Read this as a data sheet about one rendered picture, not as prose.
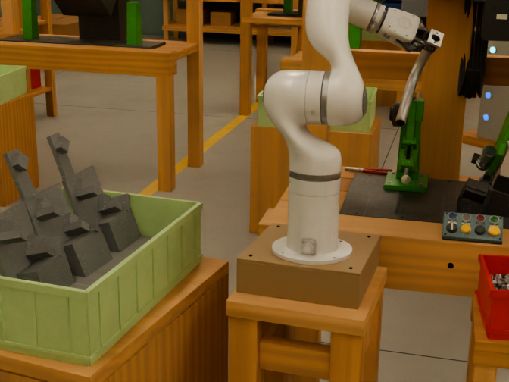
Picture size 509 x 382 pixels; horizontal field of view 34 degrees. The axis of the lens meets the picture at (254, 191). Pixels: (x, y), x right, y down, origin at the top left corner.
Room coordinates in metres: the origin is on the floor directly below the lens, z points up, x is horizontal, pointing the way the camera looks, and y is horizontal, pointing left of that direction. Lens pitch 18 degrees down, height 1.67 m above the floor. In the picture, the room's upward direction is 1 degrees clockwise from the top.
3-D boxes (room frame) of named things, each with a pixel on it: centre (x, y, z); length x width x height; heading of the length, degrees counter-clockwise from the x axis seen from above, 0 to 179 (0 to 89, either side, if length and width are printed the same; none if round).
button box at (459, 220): (2.05, -0.57, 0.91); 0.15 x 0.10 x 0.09; 77
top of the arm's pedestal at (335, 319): (1.85, -0.14, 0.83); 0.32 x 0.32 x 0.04; 73
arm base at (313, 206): (1.86, -0.14, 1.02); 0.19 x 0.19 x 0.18
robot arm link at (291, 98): (1.87, -0.11, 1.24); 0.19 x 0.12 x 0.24; 77
